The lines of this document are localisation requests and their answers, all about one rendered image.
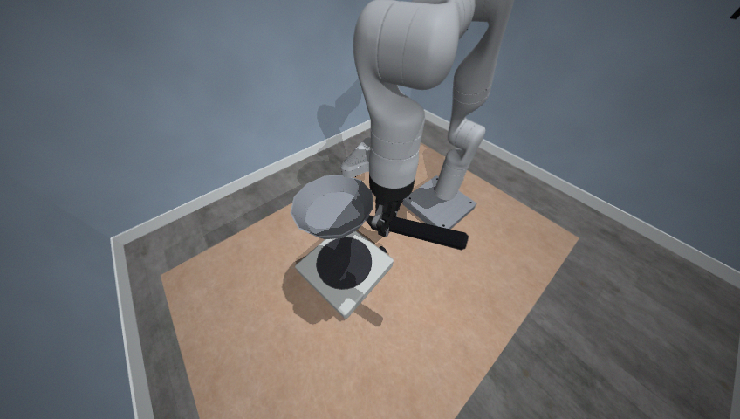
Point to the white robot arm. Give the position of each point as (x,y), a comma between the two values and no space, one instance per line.
(413,44)

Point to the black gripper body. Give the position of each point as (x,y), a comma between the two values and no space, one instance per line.
(386,196)

